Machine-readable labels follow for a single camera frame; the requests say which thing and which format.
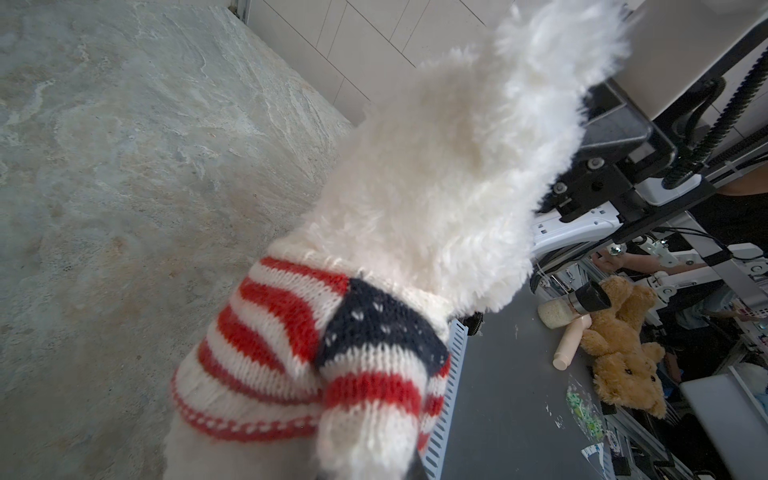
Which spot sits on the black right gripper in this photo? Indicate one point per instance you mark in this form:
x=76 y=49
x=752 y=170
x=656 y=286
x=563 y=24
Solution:
x=620 y=149

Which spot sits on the white plush teddy bear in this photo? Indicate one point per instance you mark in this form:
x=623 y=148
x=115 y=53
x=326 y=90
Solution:
x=437 y=189

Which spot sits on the red white striped shirt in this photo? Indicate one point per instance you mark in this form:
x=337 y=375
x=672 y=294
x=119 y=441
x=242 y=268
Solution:
x=311 y=371

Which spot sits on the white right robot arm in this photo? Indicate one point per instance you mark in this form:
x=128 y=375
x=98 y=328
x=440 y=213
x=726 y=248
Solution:
x=556 y=241

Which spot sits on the person forearm in background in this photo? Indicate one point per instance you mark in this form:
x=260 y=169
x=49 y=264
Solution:
x=644 y=264

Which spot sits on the brown plush teddy bear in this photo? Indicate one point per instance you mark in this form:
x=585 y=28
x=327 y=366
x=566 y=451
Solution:
x=625 y=368

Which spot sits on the cream plastic tube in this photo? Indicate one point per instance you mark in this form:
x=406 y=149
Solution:
x=570 y=342

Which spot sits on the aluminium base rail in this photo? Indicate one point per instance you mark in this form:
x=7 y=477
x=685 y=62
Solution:
x=433 y=459

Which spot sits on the aluminium corner post left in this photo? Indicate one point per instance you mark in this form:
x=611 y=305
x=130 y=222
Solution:
x=241 y=9

